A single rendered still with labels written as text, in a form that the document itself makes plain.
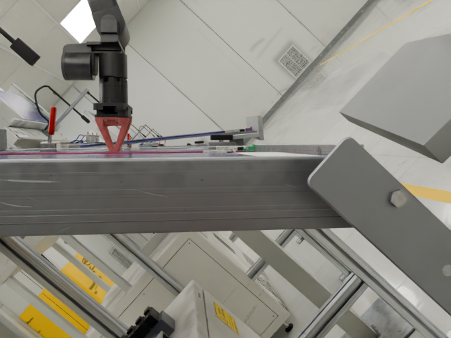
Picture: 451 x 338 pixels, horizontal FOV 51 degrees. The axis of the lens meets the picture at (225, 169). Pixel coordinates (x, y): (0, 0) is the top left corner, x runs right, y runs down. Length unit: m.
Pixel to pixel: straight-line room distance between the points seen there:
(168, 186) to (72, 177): 0.08
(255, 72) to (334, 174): 8.33
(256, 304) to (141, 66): 7.02
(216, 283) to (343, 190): 1.58
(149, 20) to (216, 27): 1.18
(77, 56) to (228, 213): 0.67
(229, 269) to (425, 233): 1.55
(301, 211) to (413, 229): 0.09
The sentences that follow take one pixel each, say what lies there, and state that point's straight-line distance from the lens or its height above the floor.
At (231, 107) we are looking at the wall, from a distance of 8.55.
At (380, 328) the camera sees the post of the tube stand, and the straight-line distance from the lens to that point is 1.61.
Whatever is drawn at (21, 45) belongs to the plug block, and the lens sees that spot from 0.87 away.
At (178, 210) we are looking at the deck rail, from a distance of 0.39.
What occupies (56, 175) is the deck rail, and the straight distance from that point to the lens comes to 0.40.
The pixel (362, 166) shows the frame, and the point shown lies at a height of 0.73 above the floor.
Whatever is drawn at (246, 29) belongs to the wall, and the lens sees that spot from 8.80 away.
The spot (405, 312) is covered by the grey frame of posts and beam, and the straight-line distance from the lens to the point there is 1.28.
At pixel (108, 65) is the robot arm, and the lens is 0.98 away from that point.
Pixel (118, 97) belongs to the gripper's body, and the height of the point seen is 1.00.
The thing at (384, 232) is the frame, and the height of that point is 0.69.
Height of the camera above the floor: 0.85
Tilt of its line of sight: 6 degrees down
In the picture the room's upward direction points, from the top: 48 degrees counter-clockwise
